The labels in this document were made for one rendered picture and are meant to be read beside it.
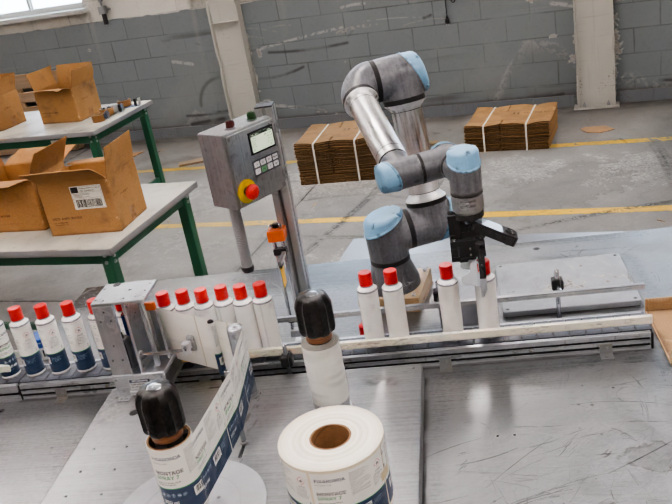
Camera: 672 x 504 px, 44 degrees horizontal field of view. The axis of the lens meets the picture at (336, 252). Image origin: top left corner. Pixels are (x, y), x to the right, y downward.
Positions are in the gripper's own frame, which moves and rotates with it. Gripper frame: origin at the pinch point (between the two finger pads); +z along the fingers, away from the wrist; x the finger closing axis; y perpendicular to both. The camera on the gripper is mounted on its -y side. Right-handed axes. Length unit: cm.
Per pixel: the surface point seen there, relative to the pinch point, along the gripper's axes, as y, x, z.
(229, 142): 55, 0, -44
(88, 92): 260, -380, 8
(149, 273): 200, -262, 103
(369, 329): 29.5, 2.3, 8.2
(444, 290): 9.8, 2.5, -0.9
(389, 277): 22.7, 1.8, -5.5
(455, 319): 7.9, 2.5, 7.4
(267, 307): 54, 2, -1
